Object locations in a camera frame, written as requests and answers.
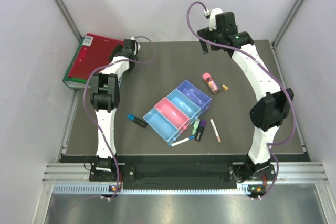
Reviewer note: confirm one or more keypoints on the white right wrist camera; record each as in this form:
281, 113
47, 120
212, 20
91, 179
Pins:
211, 16

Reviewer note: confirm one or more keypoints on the aluminium frame post left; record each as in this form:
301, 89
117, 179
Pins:
69, 19

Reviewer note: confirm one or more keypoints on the aluminium front rail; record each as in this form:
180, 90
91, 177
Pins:
300, 195

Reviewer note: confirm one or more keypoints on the grey slotted cable duct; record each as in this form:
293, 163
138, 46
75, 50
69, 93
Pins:
109, 189

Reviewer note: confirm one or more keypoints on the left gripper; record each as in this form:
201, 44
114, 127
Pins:
117, 50

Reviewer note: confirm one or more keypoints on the blue-capped black highlighter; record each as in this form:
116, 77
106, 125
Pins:
137, 120

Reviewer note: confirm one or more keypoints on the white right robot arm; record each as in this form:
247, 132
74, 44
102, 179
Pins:
272, 105

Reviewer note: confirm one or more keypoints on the blue end drawer box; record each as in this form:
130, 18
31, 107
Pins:
162, 126

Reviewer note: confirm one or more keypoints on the light green highlighter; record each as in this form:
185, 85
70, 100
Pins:
195, 126

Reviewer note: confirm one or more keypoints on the pink plastic drawer box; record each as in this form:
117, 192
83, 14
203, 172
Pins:
173, 114

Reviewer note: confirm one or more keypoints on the white pink marker pen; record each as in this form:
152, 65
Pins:
215, 130

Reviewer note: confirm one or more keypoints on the pink-capped marker tube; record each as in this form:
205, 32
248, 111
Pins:
210, 82

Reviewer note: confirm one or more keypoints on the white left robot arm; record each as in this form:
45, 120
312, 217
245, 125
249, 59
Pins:
105, 98

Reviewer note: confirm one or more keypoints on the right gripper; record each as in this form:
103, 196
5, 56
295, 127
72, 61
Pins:
207, 32

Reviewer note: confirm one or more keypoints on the aluminium frame post right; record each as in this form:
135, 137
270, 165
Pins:
287, 22

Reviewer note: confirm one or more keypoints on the small yellow eraser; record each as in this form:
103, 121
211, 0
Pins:
225, 87

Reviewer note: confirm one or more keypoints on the white blue-capped marker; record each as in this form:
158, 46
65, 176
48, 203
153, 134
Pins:
182, 141

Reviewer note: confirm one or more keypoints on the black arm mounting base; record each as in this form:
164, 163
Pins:
172, 171

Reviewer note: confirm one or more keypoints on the purple-capped black highlighter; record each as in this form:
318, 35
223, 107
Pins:
200, 130

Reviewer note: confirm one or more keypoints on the light blue drawer box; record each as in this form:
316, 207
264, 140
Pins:
187, 102

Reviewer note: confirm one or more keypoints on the purple plastic drawer box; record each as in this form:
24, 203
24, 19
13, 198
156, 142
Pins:
195, 95

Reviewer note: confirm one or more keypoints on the aluminium frame post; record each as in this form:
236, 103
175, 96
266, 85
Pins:
287, 22
69, 19

